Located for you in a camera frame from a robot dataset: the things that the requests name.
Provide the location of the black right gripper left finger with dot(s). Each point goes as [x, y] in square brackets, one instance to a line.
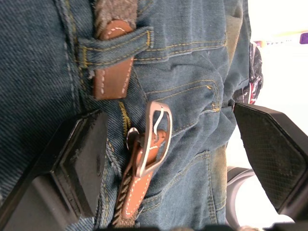
[79, 166]

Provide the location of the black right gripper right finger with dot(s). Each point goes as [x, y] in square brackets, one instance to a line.
[272, 154]

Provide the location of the braided belt with brown leather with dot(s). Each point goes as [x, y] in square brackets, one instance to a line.
[115, 79]

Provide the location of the blue denim shorts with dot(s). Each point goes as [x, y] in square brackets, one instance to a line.
[190, 79]

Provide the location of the crinkled black plastic bag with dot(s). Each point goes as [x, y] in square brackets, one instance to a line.
[253, 74]

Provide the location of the purple block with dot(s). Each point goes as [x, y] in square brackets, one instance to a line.
[304, 38]

